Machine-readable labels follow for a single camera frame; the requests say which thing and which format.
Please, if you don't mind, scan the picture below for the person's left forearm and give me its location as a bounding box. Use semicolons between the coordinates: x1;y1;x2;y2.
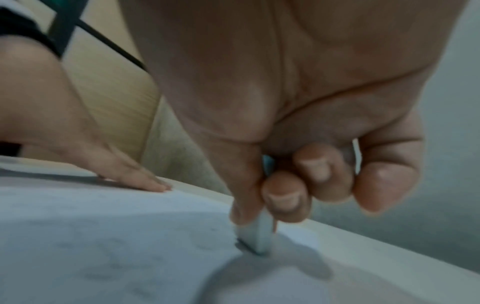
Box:
0;36;99;158

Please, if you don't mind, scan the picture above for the white eraser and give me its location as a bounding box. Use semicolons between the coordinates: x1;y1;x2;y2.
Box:
233;154;279;256

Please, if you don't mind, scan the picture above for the person's left hand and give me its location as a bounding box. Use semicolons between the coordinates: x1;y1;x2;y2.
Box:
45;124;173;193

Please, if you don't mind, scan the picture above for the person's right hand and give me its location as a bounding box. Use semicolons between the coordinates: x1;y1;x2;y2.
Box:
120;0;470;233

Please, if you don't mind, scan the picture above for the white paper sheet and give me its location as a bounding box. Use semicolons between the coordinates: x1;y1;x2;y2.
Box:
0;154;480;304

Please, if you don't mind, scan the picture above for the black shirt sleeve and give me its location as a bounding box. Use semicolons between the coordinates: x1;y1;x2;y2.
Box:
0;0;65;60

